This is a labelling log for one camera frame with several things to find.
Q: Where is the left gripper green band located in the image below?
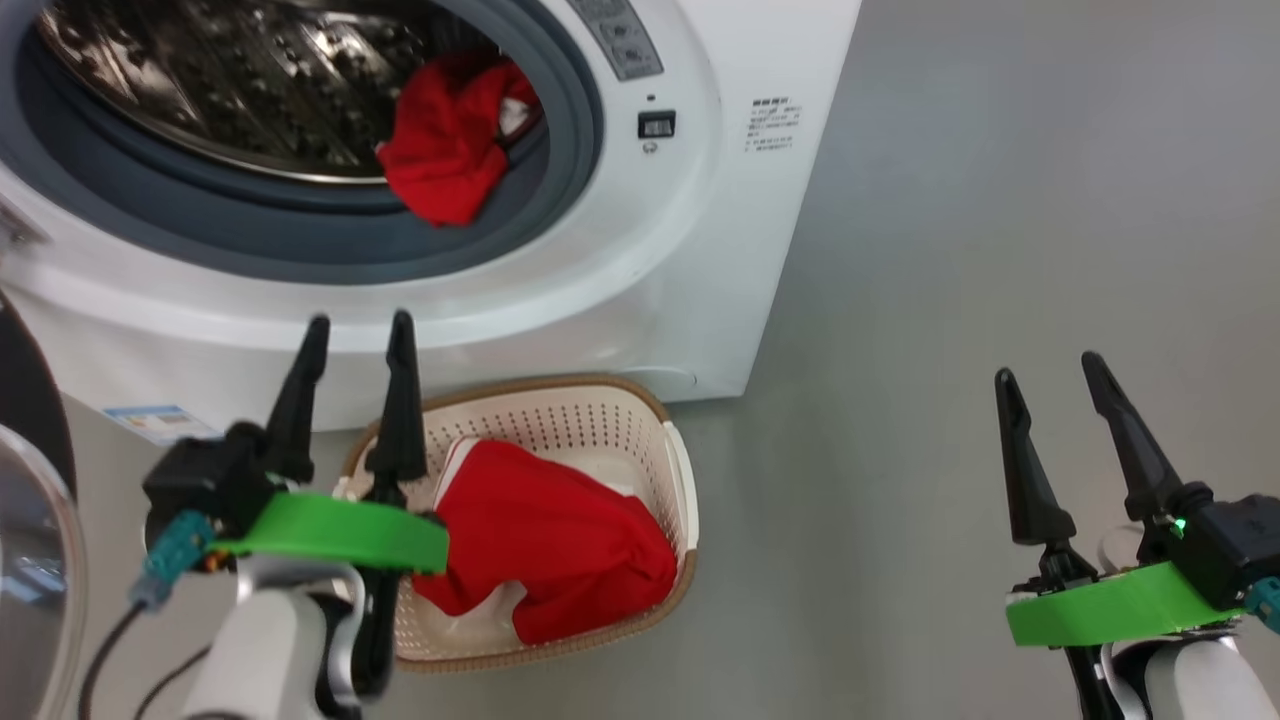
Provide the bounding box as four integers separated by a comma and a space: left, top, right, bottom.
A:
210, 310, 449, 701

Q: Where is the red garment with white trim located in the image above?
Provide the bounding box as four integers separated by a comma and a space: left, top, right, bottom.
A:
412, 437, 678, 646
375, 55, 546, 228

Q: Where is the cream perforated laundry basket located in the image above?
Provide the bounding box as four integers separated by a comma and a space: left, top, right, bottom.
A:
335, 373, 699, 673

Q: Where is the blue energy label sticker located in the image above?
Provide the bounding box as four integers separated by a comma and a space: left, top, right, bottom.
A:
100, 403, 223, 446

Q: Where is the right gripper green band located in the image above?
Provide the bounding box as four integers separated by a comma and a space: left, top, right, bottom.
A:
993, 350, 1246, 720

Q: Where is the thin black cable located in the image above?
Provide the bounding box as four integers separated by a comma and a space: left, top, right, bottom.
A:
135, 645, 213, 720

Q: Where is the white washing machine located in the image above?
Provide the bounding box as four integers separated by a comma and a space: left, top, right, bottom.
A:
0, 0, 863, 446

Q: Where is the dark grey washing machine door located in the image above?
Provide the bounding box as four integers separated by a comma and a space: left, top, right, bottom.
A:
0, 290, 89, 720

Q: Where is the black cable with teal connector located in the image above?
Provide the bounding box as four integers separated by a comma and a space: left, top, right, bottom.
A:
1243, 578, 1280, 633
78, 510, 216, 720

